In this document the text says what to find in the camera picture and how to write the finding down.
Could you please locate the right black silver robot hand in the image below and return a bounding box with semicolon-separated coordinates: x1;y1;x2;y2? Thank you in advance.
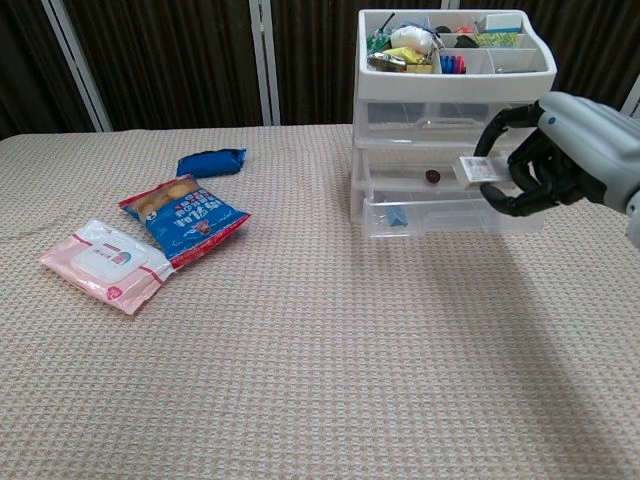
472;91;640;219

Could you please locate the small white printed box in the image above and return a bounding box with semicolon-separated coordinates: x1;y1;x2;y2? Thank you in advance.
458;155;511;190

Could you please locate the clear drawer holding blue clip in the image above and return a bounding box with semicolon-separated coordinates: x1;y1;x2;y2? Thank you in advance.
360;162;547;238

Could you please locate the white and teal box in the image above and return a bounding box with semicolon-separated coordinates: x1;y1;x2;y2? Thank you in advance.
483;13;524;35

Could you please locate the green patterned packet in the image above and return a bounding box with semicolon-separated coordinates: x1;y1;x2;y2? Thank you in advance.
473;32;521;49

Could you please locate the white soft pouch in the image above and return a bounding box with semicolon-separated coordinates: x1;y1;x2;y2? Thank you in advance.
389;24;436;51

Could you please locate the yellow packet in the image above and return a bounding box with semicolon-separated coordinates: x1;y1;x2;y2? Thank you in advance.
383;46;429;64

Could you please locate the shiny foil candy packet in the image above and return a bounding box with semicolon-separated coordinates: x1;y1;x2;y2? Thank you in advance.
367;53;407;72

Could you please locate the beige woven tablecloth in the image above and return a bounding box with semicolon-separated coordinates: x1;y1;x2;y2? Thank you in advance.
0;118;640;480

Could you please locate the small dark blue snack packet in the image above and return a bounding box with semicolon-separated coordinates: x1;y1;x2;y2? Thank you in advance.
176;148;248;179

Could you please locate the blue biscuit bag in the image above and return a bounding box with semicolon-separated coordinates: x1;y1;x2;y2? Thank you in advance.
118;173;252;270

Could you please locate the dark pleated curtain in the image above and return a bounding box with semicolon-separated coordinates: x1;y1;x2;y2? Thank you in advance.
0;0;640;141

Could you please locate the pink wet wipes pack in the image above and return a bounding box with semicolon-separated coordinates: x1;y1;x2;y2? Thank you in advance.
38;218;175;316

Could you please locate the white metal frame post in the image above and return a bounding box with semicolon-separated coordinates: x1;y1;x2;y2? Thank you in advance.
248;0;282;126
42;0;112;133
619;74;640;115

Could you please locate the white plastic drawer organizer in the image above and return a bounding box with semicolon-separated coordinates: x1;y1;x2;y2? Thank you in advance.
349;8;558;224

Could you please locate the clear drawer with curved handle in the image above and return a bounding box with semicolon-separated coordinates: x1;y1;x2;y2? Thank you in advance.
366;101;539;144

